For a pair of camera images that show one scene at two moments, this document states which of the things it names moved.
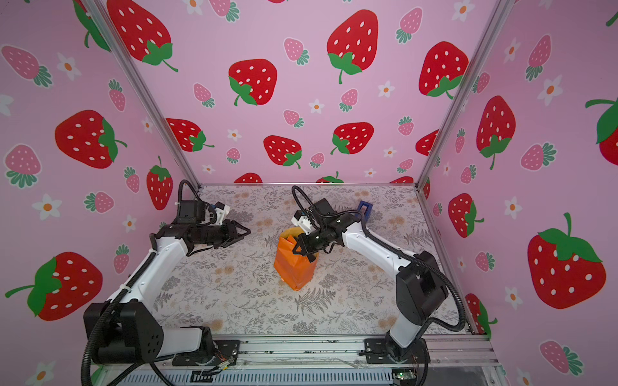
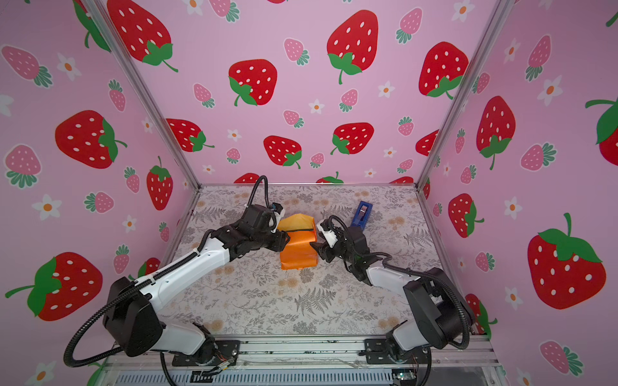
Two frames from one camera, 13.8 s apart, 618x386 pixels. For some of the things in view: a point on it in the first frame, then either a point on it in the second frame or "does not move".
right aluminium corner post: (500, 13) does not move
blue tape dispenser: (368, 211) does not move
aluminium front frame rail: (327, 352) does not move
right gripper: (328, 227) to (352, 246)
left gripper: (230, 233) to (279, 240)
